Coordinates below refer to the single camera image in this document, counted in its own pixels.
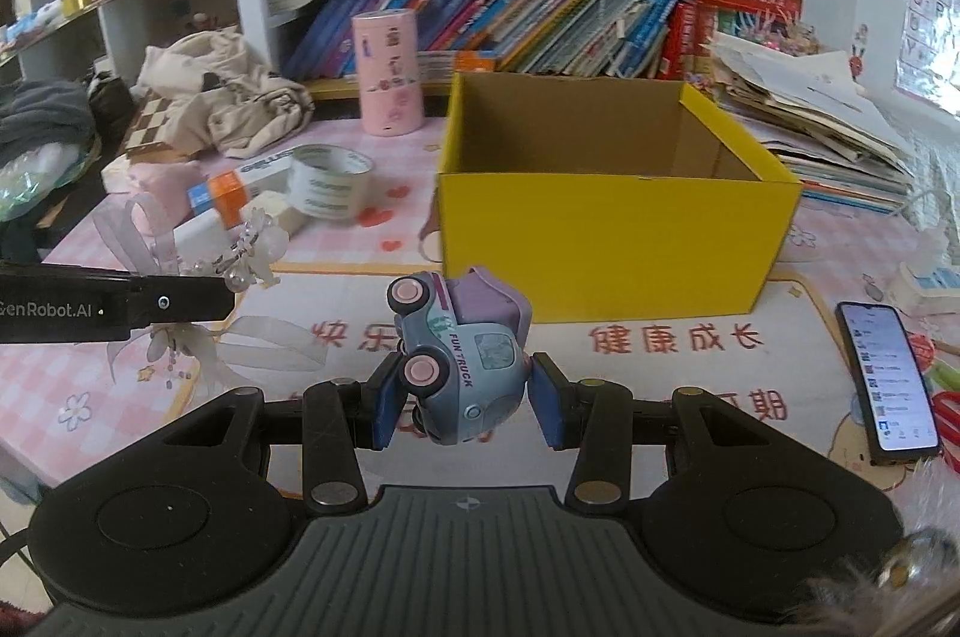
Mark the blue toy truck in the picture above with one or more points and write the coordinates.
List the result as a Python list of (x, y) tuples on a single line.
[(465, 359)]

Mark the cream rectangular block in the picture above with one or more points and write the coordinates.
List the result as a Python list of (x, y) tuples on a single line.
[(283, 213)]

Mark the white orange toothpaste box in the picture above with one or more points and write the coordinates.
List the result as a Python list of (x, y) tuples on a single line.
[(229, 188)]

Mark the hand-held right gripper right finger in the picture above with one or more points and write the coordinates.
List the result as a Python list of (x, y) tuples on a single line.
[(553, 408)]

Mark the wooden chessboard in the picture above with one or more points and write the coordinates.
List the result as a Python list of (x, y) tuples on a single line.
[(154, 127)]

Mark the clear tape roll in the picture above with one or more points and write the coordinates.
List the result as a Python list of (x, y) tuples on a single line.
[(322, 190)]

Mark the iridescent plastic bag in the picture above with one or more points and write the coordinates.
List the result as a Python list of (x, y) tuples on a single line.
[(37, 183)]

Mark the yellow cardboard box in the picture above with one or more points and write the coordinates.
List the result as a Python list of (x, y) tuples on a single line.
[(600, 239)]

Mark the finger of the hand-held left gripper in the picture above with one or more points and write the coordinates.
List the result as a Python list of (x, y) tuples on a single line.
[(187, 303)]

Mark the grey cloth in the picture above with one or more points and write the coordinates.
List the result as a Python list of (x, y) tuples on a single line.
[(41, 115)]

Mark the pink cylindrical container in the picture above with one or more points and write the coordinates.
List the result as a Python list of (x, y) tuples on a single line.
[(390, 74)]

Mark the stack of papers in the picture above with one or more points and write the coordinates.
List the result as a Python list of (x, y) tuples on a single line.
[(817, 119)]

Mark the white ribbon flower ornament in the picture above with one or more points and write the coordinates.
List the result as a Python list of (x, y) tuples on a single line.
[(255, 254)]

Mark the row of colourful books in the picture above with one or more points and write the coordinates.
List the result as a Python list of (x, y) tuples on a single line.
[(487, 14)]

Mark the beige cloth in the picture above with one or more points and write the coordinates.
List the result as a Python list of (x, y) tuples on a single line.
[(225, 89)]

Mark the black smartphone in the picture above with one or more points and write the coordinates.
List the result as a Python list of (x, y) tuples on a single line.
[(889, 382)]

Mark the pink checkered table mat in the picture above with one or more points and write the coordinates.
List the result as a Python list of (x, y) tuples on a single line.
[(337, 307)]

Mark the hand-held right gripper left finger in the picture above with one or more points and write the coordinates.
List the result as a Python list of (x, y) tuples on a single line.
[(386, 412)]

